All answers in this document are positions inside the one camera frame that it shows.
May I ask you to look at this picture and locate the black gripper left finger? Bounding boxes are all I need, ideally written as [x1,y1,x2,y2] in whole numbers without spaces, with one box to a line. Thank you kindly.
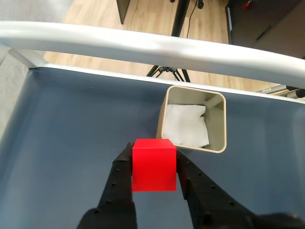
[97,141,137,212]

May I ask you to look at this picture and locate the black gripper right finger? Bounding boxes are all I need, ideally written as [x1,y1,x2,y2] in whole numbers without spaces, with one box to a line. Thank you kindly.
[175,148,254,229]

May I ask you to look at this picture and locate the red cube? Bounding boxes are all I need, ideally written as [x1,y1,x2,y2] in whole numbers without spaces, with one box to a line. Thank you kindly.
[131,138,178,192]

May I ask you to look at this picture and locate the beige square box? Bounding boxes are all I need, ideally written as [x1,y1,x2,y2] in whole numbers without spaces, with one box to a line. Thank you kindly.
[155,85,227,154]

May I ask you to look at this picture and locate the white crumpled tissue paper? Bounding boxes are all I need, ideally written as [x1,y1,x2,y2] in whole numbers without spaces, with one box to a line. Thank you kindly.
[164,103,211,149]

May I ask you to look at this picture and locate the black tripod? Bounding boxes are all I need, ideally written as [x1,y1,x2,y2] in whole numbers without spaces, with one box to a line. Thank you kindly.
[146,0,192,83]

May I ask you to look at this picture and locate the dark cabinet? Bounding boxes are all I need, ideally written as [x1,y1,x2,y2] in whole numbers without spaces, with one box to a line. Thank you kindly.
[224,0,305,60]

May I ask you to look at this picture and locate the silver aluminium table frame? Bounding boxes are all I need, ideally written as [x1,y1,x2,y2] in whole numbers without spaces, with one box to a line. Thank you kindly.
[0,20,305,104]

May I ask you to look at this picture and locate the thin black floor cable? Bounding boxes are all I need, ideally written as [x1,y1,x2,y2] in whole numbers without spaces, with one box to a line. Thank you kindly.
[185,0,199,39]

